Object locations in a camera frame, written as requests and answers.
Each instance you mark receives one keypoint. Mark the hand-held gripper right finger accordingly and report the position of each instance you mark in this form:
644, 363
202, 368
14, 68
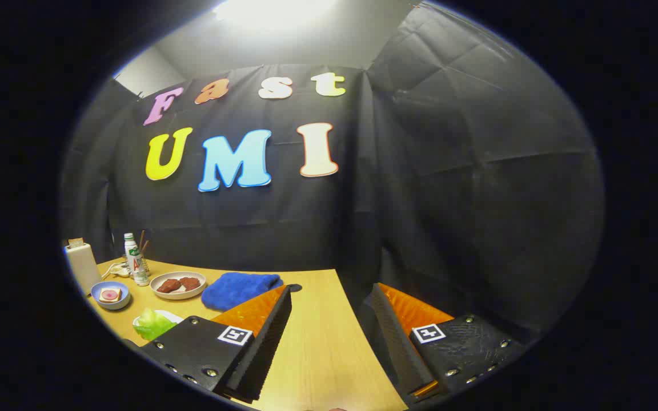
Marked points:
403, 342

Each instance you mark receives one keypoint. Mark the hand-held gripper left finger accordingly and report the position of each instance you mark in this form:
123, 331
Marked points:
266, 348

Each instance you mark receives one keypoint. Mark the green lettuce leaf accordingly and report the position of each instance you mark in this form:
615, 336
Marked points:
152, 325

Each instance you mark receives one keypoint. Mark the blue towel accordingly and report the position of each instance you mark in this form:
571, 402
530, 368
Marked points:
237, 290

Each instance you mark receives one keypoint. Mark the beige plate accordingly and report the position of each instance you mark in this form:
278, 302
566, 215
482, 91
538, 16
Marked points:
192, 294

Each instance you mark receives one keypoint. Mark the small white plate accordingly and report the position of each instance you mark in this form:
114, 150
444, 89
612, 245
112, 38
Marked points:
172, 315

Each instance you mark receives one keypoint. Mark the brown meat piece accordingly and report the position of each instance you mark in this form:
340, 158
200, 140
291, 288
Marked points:
168, 286
190, 283

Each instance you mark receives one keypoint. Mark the blue plate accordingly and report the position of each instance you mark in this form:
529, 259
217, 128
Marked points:
113, 305

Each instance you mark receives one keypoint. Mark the white bottle green cap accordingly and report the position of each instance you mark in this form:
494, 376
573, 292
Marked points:
133, 260

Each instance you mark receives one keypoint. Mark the white divided dish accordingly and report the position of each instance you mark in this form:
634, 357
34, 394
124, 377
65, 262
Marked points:
122, 270

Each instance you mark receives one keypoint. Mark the black backdrop cloth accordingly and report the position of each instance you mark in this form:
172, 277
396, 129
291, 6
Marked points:
449, 171

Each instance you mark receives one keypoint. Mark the white toaster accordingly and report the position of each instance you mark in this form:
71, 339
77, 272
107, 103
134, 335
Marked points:
83, 265

